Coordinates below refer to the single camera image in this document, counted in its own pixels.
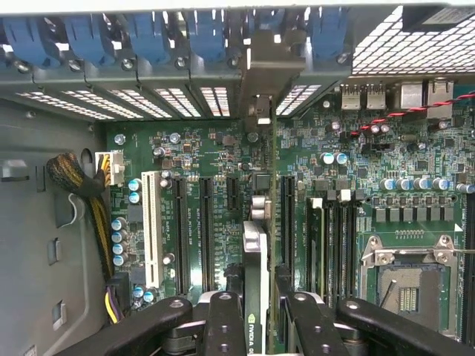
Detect black RAM slot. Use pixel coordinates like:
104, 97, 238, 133
462, 192, 475, 344
338, 188, 352, 300
350, 191, 361, 302
327, 188, 340, 298

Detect thin socket locking lever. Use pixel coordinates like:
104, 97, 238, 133
378, 280, 398, 309

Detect CPU socket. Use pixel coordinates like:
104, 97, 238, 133
359, 233, 463, 338

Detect white expansion slot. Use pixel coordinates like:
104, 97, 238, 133
141, 170, 165, 289

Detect short black expansion slot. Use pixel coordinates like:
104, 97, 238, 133
226, 177, 241, 211

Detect green motherboard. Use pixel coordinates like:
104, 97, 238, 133
105, 83, 475, 344

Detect open black PC case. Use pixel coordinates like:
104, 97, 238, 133
0, 0, 475, 127

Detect blue card retention latch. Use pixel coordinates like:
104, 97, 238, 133
309, 7, 350, 63
1, 16, 61, 70
186, 10, 228, 65
127, 13, 172, 67
247, 10, 287, 35
62, 14, 117, 68

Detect yellow black power cable bundle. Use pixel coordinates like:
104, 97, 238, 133
46, 149, 131, 326

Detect red black twisted wire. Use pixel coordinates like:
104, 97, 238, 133
350, 90, 475, 137

